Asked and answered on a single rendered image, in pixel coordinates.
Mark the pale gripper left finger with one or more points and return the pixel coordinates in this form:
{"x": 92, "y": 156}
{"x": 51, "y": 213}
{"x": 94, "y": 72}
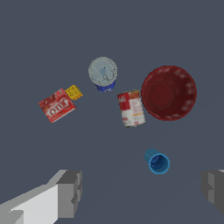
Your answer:
{"x": 46, "y": 201}

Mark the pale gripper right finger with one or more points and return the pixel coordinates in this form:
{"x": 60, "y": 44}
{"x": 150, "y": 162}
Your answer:
{"x": 214, "y": 186}

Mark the blue cup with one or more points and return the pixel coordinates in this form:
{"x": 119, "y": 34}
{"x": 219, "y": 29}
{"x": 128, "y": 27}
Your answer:
{"x": 157, "y": 162}

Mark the red gelatin box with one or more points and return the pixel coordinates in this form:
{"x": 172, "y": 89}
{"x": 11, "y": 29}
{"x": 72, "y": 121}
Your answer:
{"x": 57, "y": 105}

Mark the red bowl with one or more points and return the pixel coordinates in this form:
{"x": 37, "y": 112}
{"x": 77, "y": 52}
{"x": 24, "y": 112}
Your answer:
{"x": 169, "y": 92}

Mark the small yellow box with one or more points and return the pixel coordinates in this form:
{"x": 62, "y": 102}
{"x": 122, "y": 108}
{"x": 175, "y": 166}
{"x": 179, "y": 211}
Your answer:
{"x": 74, "y": 92}

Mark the red white soup can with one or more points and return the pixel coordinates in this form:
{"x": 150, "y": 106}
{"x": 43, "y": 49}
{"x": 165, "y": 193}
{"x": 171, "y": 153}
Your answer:
{"x": 131, "y": 108}

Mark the blue can with grey lid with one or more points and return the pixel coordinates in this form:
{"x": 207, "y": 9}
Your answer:
{"x": 103, "y": 73}

